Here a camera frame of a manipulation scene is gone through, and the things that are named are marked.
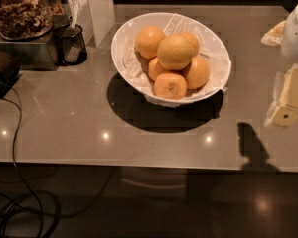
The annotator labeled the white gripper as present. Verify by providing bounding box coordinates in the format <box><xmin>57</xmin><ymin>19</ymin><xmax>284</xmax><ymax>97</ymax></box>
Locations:
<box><xmin>261</xmin><ymin>5</ymin><xmax>298</xmax><ymax>128</ymax></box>

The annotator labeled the white paper bowl liner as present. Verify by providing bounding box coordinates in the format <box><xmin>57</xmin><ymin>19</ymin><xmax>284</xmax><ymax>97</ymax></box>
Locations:
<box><xmin>121</xmin><ymin>13</ymin><xmax>231</xmax><ymax>105</ymax></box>

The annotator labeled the white bowl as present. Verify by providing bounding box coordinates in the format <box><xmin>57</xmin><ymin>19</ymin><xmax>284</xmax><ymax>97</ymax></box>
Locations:
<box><xmin>110</xmin><ymin>11</ymin><xmax>232</xmax><ymax>109</ymax></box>

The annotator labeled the front cut-looking orange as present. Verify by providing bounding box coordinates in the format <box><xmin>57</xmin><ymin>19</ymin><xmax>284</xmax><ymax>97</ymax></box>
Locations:
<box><xmin>154</xmin><ymin>72</ymin><xmax>187</xmax><ymax>100</ymax></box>

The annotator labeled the small left lower orange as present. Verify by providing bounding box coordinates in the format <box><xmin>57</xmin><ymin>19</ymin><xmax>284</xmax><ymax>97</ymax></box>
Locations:
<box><xmin>148</xmin><ymin>58</ymin><xmax>167</xmax><ymax>81</ymax></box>

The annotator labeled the white box panel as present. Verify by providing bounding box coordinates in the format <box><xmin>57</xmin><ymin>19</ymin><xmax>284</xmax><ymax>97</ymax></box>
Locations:
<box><xmin>76</xmin><ymin>0</ymin><xmax>115</xmax><ymax>47</ymax></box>

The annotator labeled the black mesh cup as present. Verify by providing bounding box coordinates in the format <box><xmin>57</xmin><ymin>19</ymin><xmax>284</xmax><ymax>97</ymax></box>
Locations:
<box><xmin>53</xmin><ymin>24</ymin><xmax>87</xmax><ymax>66</ymax></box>

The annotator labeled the white utensil in cup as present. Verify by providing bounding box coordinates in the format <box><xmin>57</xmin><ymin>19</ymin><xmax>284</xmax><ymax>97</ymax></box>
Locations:
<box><xmin>64</xmin><ymin>0</ymin><xmax>80</xmax><ymax>37</ymax></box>

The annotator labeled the metal box stand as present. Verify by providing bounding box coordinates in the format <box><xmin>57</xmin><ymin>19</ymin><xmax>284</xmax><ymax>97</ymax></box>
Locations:
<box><xmin>0</xmin><ymin>15</ymin><xmax>69</xmax><ymax>70</ymax></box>

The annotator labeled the glass jar of nuts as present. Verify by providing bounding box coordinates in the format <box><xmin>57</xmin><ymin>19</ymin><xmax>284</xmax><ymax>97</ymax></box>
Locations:
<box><xmin>0</xmin><ymin>0</ymin><xmax>53</xmax><ymax>41</ymax></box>

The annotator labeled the dark brown device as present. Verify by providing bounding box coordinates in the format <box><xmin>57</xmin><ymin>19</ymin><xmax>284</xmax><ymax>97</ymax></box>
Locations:
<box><xmin>0</xmin><ymin>52</ymin><xmax>21</xmax><ymax>98</ymax></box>

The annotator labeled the black cable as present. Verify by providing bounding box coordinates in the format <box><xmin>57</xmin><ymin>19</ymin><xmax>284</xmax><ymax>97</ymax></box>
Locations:
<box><xmin>0</xmin><ymin>81</ymin><xmax>117</xmax><ymax>238</ymax></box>

